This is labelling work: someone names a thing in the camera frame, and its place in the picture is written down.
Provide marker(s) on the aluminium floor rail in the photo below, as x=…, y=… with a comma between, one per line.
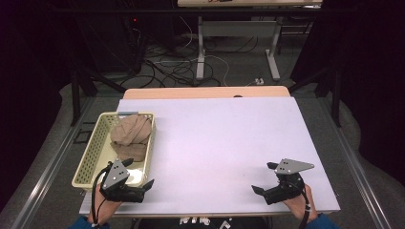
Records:
x=47, y=178
x=350, y=159

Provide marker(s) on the person's right hand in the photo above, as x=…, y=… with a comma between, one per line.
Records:
x=299, y=205

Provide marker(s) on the white table mat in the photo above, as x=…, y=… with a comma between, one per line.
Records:
x=216, y=143

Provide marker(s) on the person's black printed shirt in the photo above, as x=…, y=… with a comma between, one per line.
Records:
x=203, y=222

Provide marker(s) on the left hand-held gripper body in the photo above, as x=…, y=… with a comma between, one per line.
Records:
x=116, y=178

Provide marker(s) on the black computer tower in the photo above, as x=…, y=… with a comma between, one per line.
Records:
x=108, y=41

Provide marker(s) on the cream perforated plastic basket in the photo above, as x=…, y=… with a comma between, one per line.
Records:
x=95, y=149

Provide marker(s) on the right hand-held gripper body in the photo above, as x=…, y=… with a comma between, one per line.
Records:
x=288, y=186

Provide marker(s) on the dark curtain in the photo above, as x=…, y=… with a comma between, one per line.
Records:
x=28, y=95
x=375, y=79

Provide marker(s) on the person's left hand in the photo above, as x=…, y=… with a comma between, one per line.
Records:
x=102, y=208

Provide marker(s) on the white-frame desk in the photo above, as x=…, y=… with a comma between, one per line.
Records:
x=200, y=47

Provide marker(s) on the beige elastic-waist garment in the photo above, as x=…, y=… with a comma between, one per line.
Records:
x=130, y=133

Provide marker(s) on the white power plug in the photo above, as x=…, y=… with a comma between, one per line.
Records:
x=259, y=81

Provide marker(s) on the black metal stand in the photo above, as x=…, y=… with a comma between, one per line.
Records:
x=336, y=95
x=75, y=95

